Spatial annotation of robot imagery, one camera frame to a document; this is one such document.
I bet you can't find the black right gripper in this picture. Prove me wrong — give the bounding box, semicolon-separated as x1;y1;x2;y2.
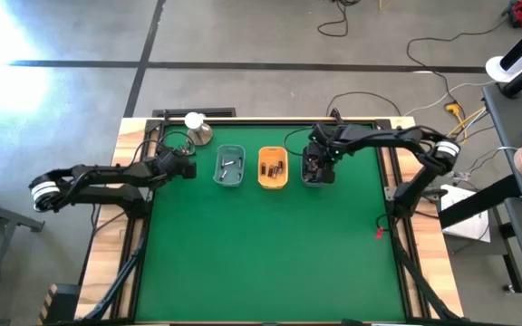
303;122;349;186

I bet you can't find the slate blue plastic bin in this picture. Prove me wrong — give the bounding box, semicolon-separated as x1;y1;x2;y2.
300;144;333;188

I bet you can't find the light teal plastic bin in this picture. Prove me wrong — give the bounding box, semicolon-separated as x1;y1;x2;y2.
212;143;247;188

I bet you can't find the yellow plastic bin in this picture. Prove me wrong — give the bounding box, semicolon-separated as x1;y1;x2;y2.
257;145;290;190

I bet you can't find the white sheet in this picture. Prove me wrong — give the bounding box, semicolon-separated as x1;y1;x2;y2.
439;183;492;245

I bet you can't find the thick black beam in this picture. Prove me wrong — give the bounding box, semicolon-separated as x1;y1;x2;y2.
437;173;522;230

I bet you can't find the black box striped edge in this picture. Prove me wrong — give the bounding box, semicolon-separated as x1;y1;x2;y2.
37;283;82;325

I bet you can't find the white black tower fan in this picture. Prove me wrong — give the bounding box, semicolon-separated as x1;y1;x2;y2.
484;20;522;84

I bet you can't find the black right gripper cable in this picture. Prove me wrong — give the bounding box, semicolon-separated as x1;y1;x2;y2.
282;126;313;158

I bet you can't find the black table frame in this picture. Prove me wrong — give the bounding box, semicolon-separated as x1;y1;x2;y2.
124;117;411;325

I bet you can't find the black diagonal frame strut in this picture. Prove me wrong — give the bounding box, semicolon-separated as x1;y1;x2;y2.
82;224;151;323
390;239;459;321

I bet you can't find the long black floor cable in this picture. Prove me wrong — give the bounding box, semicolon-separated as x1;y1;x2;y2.
405;17;511;106

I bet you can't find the coiled black floor cable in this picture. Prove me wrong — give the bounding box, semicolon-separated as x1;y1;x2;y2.
316;0;362;38

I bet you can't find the yellow extension cable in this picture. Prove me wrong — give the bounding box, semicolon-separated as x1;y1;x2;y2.
423;101;487;165

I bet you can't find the white floor cable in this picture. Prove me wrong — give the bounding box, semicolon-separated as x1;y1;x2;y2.
403;80;493;117

